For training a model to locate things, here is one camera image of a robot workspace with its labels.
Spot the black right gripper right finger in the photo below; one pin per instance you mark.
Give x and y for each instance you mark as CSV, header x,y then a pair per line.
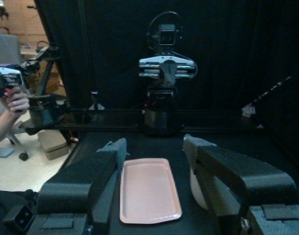
x,y
246,180

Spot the person's bare hand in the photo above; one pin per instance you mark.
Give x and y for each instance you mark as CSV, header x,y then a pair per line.
x,y
18,102

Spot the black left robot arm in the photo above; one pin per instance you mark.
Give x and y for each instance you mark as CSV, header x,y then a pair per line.
x,y
162,113

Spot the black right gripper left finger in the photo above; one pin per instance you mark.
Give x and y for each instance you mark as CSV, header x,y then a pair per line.
x,y
80,183

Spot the small black camera box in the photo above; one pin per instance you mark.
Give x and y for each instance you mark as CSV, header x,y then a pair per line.
x,y
18,218

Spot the grey office chair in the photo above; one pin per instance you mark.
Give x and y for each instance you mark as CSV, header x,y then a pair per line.
x,y
3,50

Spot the beige box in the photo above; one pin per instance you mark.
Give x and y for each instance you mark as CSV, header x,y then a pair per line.
x,y
54,143

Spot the pink rectangular tray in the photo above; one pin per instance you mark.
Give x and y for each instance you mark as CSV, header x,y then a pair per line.
x,y
150,189

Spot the metal frame clamp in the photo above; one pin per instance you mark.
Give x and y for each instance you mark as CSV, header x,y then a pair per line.
x,y
96,102

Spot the person's bare forearm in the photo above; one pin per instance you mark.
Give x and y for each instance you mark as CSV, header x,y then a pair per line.
x,y
2,128

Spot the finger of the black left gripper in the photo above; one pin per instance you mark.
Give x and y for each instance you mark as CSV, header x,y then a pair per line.
x,y
173,73
166,73

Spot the metal frame bracket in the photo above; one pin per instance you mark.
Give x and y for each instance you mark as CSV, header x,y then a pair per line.
x,y
247,110

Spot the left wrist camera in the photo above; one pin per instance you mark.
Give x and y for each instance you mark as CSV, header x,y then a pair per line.
x,y
167,35

